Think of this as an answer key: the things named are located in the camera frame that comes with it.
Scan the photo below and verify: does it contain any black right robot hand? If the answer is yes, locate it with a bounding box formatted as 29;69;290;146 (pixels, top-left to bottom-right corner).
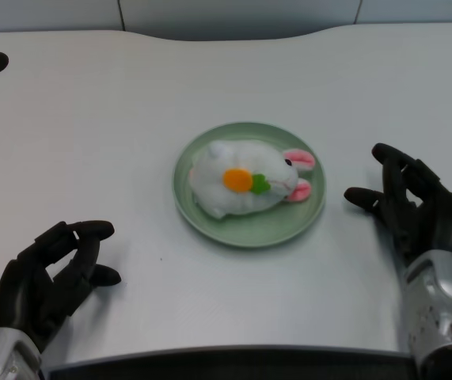
343;142;452;267

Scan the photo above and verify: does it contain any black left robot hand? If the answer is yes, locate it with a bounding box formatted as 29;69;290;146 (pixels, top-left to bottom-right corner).
0;220;123;355

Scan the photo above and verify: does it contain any white rabbit plush doll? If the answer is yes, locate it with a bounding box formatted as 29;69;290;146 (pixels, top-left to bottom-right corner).
188;138;316;220

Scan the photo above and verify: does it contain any green round plate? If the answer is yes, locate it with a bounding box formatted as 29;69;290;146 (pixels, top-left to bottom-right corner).
173;121;327;249

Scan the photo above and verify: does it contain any dark robot torso edge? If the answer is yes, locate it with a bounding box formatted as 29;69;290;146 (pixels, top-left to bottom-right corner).
45;346;419;380

